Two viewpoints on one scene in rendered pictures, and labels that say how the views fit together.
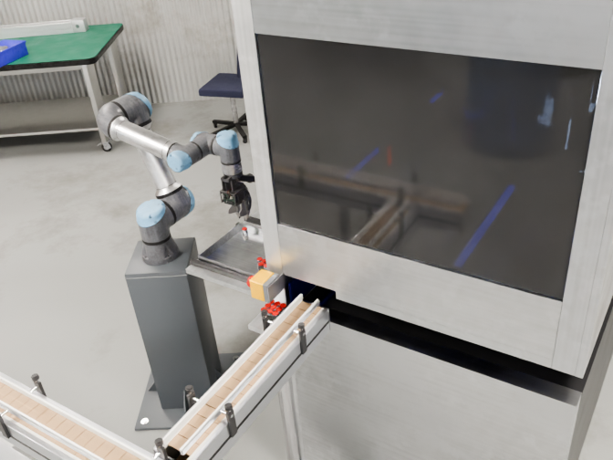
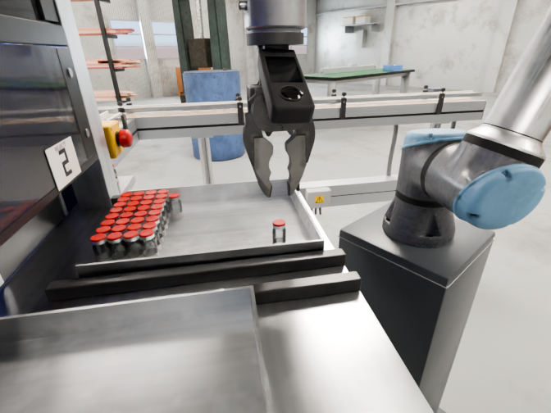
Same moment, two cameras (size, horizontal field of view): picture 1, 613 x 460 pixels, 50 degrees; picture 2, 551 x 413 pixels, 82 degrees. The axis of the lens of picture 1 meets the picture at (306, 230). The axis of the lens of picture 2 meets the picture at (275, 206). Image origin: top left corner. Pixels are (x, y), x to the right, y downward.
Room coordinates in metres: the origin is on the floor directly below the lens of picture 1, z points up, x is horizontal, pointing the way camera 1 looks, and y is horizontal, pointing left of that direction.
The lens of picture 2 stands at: (2.47, -0.06, 1.16)
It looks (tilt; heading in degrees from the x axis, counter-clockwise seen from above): 26 degrees down; 136
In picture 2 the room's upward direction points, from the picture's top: 1 degrees counter-clockwise
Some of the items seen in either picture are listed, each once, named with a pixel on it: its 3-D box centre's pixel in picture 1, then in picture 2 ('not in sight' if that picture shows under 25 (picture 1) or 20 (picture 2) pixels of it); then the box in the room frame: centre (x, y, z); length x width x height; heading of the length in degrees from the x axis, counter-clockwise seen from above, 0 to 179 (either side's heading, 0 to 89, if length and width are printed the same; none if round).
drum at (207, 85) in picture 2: not in sight; (215, 114); (-0.88, 2.17, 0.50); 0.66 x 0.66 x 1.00
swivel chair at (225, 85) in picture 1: (232, 79); not in sight; (5.24, 0.50, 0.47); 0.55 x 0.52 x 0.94; 89
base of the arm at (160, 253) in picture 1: (158, 245); (420, 210); (2.24, 0.61, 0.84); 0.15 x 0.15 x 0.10
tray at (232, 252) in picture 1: (254, 253); (210, 220); (2.03, 0.20, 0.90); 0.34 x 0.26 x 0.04; 55
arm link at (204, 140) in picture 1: (204, 144); not in sight; (2.20, 0.34, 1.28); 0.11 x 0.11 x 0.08; 55
